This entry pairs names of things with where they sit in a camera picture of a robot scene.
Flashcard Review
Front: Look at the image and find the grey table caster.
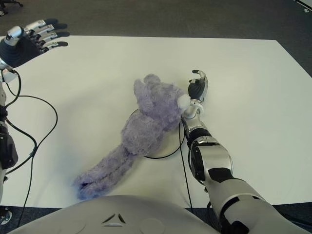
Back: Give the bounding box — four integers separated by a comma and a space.
0, 207, 13, 225

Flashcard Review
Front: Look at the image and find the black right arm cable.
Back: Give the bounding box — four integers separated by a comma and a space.
179, 120, 213, 234

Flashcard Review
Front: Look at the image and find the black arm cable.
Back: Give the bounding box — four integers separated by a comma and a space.
3, 69, 59, 227
179, 120, 213, 234

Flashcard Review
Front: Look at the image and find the grey robot torso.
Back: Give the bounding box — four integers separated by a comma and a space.
14, 195, 220, 234

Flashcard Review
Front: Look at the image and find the purple plush doll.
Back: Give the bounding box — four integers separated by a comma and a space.
72, 74, 191, 201

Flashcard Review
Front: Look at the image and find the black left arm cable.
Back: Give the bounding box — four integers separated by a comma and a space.
3, 69, 59, 227

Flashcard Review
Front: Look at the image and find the white plate with black rim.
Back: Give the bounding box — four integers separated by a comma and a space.
129, 109, 184, 159

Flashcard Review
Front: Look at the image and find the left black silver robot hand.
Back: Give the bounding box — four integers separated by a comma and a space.
0, 18, 69, 71

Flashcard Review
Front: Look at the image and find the black office chair base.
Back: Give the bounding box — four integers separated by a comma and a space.
0, 0, 24, 7

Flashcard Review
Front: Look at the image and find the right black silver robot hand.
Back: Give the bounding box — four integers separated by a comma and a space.
188, 70, 209, 103

